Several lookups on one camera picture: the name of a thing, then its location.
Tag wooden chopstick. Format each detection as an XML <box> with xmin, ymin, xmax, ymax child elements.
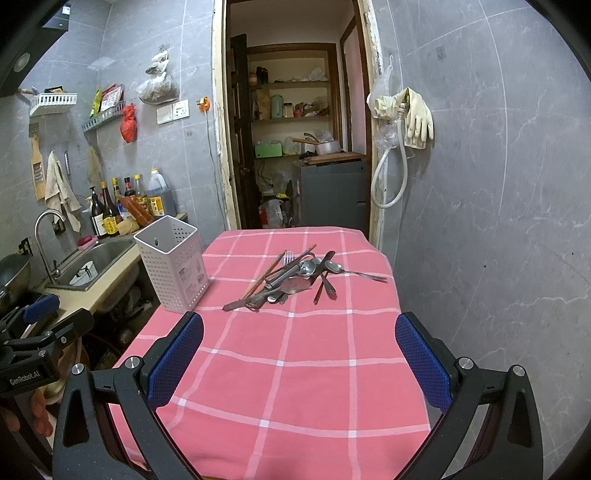
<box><xmin>259</xmin><ymin>246</ymin><xmax>315</xmax><ymax>298</ymax></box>
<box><xmin>242</xmin><ymin>250</ymin><xmax>287</xmax><ymax>299</ymax></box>

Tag steel spoon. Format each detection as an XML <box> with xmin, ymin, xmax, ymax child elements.
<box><xmin>245</xmin><ymin>277</ymin><xmax>311</xmax><ymax>307</ymax></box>

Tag steel fork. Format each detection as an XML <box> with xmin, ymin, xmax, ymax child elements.
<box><xmin>325</xmin><ymin>260</ymin><xmax>388</xmax><ymax>283</ymax></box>

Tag dark handled knife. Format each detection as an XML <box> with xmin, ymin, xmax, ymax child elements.
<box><xmin>313</xmin><ymin>250</ymin><xmax>338</xmax><ymax>305</ymax></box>

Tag person's left hand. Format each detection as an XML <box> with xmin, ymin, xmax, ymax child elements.
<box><xmin>1</xmin><ymin>387</ymin><xmax>53</xmax><ymax>438</ymax></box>

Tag chrome faucet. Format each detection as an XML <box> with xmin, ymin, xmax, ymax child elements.
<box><xmin>33</xmin><ymin>209</ymin><xmax>69</xmax><ymax>283</ymax></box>

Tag stainless steel sink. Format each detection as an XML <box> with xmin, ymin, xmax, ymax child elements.
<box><xmin>45</xmin><ymin>238</ymin><xmax>134</xmax><ymax>291</ymax></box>

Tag white perforated utensil holder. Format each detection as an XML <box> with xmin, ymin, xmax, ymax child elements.
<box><xmin>134</xmin><ymin>215</ymin><xmax>209</xmax><ymax>313</ymax></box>

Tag pink checkered tablecloth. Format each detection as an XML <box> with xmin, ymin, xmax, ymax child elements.
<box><xmin>108</xmin><ymin>225</ymin><xmax>433</xmax><ymax>480</ymax></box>

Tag dark soy sauce bottle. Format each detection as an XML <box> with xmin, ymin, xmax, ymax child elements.
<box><xmin>101</xmin><ymin>181</ymin><xmax>120</xmax><ymax>237</ymax></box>

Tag hanging beige towel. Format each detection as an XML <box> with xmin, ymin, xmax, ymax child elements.
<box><xmin>44</xmin><ymin>151</ymin><xmax>82</xmax><ymax>233</ymax></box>

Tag wooden grater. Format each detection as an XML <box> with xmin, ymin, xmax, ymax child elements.
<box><xmin>30</xmin><ymin>134</ymin><xmax>46</xmax><ymax>201</ymax></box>

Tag large oil jug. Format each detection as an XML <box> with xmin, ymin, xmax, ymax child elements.
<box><xmin>147</xmin><ymin>168</ymin><xmax>177</xmax><ymax>218</ymax></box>

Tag red plastic bag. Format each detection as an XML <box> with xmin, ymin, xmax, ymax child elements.
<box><xmin>120</xmin><ymin>103</ymin><xmax>137</xmax><ymax>143</ymax></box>

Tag green box on shelf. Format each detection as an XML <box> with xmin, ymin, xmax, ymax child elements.
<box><xmin>254</xmin><ymin>142</ymin><xmax>283</xmax><ymax>159</ymax></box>

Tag dark grey cabinet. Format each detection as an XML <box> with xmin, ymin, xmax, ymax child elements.
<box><xmin>294</xmin><ymin>159</ymin><xmax>370</xmax><ymax>237</ymax></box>

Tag hanging clear bag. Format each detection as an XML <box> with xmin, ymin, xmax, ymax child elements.
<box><xmin>136</xmin><ymin>45</ymin><xmax>179</xmax><ymax>106</ymax></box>

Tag metal pot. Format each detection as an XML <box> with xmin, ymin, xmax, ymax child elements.
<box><xmin>315</xmin><ymin>140</ymin><xmax>342</xmax><ymax>156</ymax></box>

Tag wooden cutting board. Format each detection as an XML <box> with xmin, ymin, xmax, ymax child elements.
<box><xmin>305</xmin><ymin>152</ymin><xmax>366</xmax><ymax>165</ymax></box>

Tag black range hood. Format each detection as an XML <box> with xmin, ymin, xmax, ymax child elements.
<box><xmin>1</xmin><ymin>1</ymin><xmax>71</xmax><ymax>97</ymax></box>

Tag yellow rubber gloves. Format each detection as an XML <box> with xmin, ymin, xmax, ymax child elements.
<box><xmin>367</xmin><ymin>88</ymin><xmax>435</xmax><ymax>150</ymax></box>

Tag white wall basket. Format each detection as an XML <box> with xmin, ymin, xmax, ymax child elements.
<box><xmin>29</xmin><ymin>93</ymin><xmax>77</xmax><ymax>117</ymax></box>

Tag grey wall shelf rack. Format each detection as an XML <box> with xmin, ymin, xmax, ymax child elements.
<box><xmin>82</xmin><ymin>101</ymin><xmax>125</xmax><ymax>133</ymax></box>

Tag white wall socket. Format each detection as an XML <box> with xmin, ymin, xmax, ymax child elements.
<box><xmin>156</xmin><ymin>99</ymin><xmax>190</xmax><ymax>125</ymax></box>

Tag white hose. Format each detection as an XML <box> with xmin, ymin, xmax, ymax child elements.
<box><xmin>369</xmin><ymin>103</ymin><xmax>411</xmax><ymax>210</ymax></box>

